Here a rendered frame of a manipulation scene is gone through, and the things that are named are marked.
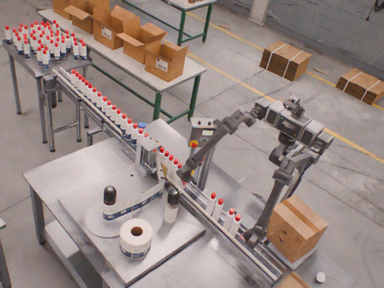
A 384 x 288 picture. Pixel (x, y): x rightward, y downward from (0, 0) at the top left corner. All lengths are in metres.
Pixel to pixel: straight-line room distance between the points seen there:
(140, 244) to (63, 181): 0.89
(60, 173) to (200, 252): 1.20
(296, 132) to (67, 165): 1.73
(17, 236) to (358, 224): 3.37
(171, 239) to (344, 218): 2.41
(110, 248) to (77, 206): 0.41
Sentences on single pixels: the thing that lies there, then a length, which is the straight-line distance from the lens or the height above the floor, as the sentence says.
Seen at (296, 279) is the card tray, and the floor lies 0.83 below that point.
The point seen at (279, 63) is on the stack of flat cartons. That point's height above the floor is 0.20.
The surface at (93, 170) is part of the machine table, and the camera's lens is 3.12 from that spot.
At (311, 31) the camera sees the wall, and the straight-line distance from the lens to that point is 8.10.
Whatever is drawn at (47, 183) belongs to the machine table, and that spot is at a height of 0.83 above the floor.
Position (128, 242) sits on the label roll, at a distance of 2.45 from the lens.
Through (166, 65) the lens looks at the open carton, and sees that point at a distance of 4.26.
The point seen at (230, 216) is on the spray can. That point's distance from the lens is 2.67.
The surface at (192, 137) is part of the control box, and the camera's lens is 2.65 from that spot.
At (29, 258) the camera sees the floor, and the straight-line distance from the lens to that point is 3.68.
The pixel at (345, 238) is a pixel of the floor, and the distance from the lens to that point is 4.41.
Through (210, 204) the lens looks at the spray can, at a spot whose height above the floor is 1.01.
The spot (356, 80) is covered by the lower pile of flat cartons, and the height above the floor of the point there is 0.20.
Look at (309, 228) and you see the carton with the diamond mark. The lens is 2.71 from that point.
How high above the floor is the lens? 3.02
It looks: 40 degrees down
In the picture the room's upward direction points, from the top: 12 degrees clockwise
